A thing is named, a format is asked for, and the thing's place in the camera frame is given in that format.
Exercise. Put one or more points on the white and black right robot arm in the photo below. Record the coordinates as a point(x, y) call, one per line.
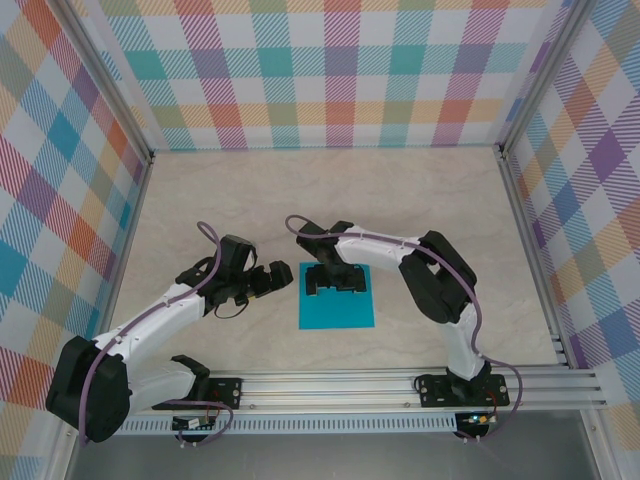
point(375, 255)

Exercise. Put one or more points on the small black circuit board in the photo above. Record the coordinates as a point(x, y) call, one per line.
point(187, 424)

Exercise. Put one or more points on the aluminium side rail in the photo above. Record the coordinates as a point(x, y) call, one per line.
point(534, 250)
point(132, 220)

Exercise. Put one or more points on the small circuit board green light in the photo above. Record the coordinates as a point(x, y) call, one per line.
point(477, 419)

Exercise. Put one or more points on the grey metal sheet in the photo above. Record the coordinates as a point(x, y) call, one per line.
point(325, 457)

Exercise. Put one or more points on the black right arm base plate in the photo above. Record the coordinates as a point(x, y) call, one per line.
point(430, 390)

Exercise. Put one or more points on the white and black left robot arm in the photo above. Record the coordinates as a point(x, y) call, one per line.
point(160, 320)

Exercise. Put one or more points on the blue paper sheet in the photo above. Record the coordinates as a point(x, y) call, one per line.
point(337, 310)

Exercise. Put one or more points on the aluminium mounting rail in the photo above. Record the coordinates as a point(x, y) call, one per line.
point(325, 392)

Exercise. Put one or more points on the aluminium frame leg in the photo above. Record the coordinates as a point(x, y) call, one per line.
point(62, 462)
point(602, 450)

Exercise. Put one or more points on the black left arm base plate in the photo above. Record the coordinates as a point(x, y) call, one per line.
point(232, 387)

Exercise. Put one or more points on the aluminium frame upright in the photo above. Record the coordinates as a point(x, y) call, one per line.
point(106, 75)
point(544, 75)

